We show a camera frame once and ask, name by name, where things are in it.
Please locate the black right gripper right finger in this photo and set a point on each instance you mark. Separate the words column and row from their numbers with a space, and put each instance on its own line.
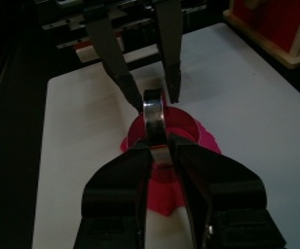
column 226, row 197

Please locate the round metal dough cutter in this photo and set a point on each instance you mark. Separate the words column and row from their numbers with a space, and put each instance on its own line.
column 152, row 113

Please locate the white cutting board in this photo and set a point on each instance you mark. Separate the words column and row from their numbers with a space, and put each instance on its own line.
column 251, row 129

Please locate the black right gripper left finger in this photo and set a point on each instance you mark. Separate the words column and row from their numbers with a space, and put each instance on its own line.
column 112, row 201

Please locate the red wooden drawer box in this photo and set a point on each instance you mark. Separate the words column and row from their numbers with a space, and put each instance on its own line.
column 269, row 22

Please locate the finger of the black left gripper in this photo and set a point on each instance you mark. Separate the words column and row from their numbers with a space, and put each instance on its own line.
column 108, row 52
column 170, row 48

